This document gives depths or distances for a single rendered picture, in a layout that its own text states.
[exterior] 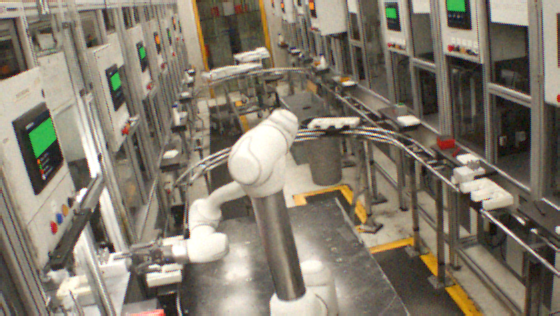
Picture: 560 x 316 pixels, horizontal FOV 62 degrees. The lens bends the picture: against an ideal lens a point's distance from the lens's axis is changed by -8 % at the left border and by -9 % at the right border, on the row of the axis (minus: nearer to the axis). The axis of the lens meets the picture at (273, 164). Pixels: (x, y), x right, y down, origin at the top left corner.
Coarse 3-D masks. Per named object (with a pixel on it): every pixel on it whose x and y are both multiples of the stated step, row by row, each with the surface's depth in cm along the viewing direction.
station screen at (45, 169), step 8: (48, 112) 137; (32, 120) 124; (40, 120) 130; (32, 128) 123; (56, 136) 141; (32, 144) 121; (56, 144) 139; (48, 152) 132; (56, 152) 138; (40, 160) 125; (48, 160) 131; (56, 160) 137; (40, 168) 124; (48, 168) 130; (56, 168) 136; (48, 176) 129
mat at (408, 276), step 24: (408, 240) 364; (384, 264) 340; (408, 264) 335; (432, 264) 329; (408, 288) 309; (432, 288) 304; (456, 288) 299; (408, 312) 286; (432, 312) 282; (456, 312) 277; (480, 312) 274
